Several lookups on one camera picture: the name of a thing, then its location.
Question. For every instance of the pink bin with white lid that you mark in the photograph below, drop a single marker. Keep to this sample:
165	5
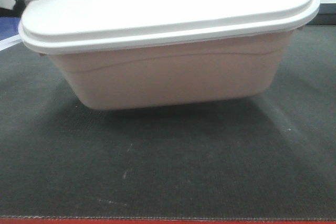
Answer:
120	54

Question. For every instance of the dark grey table mat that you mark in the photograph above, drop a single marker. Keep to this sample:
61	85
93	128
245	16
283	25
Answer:
268	157

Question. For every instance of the blue crate at left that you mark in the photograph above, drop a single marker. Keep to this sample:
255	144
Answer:
9	30

